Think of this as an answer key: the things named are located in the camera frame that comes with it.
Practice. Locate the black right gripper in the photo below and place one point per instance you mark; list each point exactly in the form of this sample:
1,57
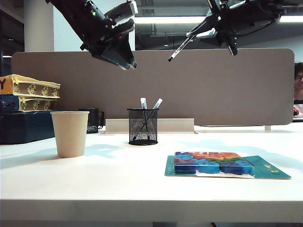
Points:
227,21

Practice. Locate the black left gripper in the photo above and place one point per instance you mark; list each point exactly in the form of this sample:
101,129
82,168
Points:
106,35

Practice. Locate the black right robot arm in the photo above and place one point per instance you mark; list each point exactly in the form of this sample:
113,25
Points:
260,11

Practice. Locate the black mesh pen holder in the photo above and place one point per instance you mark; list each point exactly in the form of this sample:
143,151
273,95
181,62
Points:
136,127

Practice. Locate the long ceiling light strip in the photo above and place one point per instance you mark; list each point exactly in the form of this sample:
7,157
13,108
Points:
165,19

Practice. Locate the white markers in holder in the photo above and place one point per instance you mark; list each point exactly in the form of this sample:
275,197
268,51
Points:
157,103

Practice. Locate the brown fabric desk partition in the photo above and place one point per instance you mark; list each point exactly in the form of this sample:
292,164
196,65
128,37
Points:
213,94

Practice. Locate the black mug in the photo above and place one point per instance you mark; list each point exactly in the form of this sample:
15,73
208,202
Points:
94,120

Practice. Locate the beige paper cup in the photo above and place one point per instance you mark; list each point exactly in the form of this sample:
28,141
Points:
70,134

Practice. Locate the yellow box with letter print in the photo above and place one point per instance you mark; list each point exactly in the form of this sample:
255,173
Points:
28,86

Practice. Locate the person in pink shirt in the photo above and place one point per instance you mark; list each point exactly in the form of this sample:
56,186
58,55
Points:
298,80

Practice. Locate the blue faced box yellow edge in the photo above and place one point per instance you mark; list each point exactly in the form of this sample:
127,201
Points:
28,104

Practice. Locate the dark blue plastic case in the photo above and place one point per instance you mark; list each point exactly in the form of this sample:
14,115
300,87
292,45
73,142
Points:
23,127

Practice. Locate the teal foam letters blister pack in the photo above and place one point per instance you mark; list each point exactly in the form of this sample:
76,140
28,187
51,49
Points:
213,165

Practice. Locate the white wrist camera on bracket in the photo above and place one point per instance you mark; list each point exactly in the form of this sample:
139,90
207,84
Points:
131,8

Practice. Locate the white partition foot bracket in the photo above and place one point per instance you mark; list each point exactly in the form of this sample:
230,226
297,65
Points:
267,128

